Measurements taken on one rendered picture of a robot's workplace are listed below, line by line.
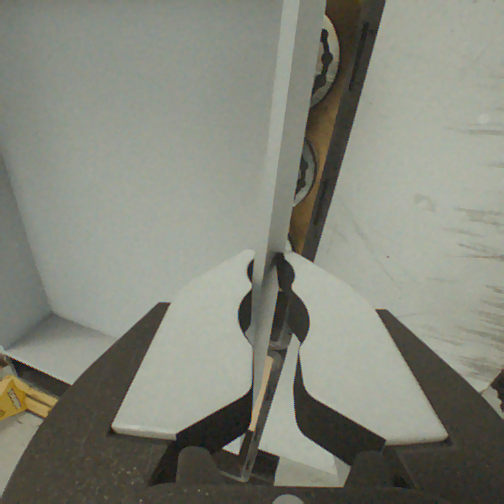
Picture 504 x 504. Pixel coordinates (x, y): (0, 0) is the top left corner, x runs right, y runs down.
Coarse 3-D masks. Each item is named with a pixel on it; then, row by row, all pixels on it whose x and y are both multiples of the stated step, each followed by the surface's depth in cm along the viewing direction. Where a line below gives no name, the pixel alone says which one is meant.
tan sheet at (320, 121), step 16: (336, 0) 27; (352, 0) 27; (336, 16) 28; (352, 16) 27; (352, 32) 28; (336, 96) 31; (320, 112) 32; (336, 112) 31; (320, 128) 33; (320, 144) 33; (320, 160) 34; (320, 176) 35; (304, 208) 38; (304, 224) 39
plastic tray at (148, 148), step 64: (0, 0) 14; (64, 0) 13; (128, 0) 12; (192, 0) 11; (256, 0) 11; (320, 0) 9; (0, 64) 15; (64, 64) 14; (128, 64) 13; (192, 64) 13; (256, 64) 12; (0, 128) 18; (64, 128) 16; (128, 128) 15; (192, 128) 14; (256, 128) 13; (0, 192) 19; (64, 192) 18; (128, 192) 17; (192, 192) 15; (256, 192) 14; (0, 256) 20; (64, 256) 21; (128, 256) 19; (192, 256) 17; (256, 256) 11; (0, 320) 21; (64, 320) 25; (128, 320) 22; (256, 320) 12; (256, 384) 18
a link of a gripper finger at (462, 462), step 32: (384, 320) 8; (416, 352) 7; (448, 384) 6; (448, 416) 6; (480, 416) 6; (416, 448) 5; (448, 448) 5; (480, 448) 5; (416, 480) 5; (448, 480) 5; (480, 480) 5
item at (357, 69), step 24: (384, 0) 19; (360, 24) 20; (360, 48) 21; (360, 72) 21; (360, 96) 22; (336, 120) 23; (336, 144) 24; (336, 168) 26; (312, 216) 27; (312, 240) 28; (288, 336) 35
